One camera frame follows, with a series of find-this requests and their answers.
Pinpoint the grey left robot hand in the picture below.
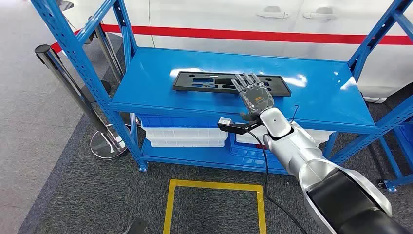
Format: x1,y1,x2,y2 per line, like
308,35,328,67
123,218,149,234

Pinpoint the white car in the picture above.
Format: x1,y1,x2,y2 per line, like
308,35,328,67
61,0,413,104

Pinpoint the dark car side mirror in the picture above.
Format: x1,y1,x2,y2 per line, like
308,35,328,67
54,0,75,12

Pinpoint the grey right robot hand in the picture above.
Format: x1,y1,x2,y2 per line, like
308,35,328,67
231,73,275,122

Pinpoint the white plastic crate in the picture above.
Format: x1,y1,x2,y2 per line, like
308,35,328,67
235,124,335,147
146,138,226,149
140,125,228,142

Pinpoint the red barrier belt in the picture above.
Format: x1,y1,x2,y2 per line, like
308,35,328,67
50,24,413,54

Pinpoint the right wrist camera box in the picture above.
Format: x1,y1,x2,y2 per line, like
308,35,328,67
217,117,263,135

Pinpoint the blue metal shelf rack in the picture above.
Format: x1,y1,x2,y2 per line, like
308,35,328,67
30,0,413,175
376,119,413,194

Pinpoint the chrome stanchion post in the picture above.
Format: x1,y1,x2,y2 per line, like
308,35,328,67
88,16,142,127
34,44,128,160

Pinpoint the white car door handle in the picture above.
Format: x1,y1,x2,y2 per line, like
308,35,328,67
256,5,290,19
302,7,337,20

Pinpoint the long black plastic part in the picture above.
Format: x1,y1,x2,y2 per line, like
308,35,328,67
172,71,292,97

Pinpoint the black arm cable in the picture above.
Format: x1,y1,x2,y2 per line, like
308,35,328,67
246,129,309,234

